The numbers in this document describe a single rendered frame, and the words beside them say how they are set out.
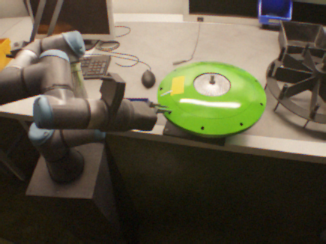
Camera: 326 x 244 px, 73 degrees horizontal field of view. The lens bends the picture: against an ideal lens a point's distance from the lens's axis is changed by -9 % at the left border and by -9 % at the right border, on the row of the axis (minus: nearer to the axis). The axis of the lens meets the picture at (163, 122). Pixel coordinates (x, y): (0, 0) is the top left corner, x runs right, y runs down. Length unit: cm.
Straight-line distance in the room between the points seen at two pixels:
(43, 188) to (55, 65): 49
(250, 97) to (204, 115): 14
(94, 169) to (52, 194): 16
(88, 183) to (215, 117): 45
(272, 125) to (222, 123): 28
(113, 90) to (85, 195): 42
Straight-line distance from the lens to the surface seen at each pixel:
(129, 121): 52
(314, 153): 83
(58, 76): 48
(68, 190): 83
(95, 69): 109
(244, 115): 63
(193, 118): 61
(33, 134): 73
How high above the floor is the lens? 152
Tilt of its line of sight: 48 degrees down
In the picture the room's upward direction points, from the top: 6 degrees counter-clockwise
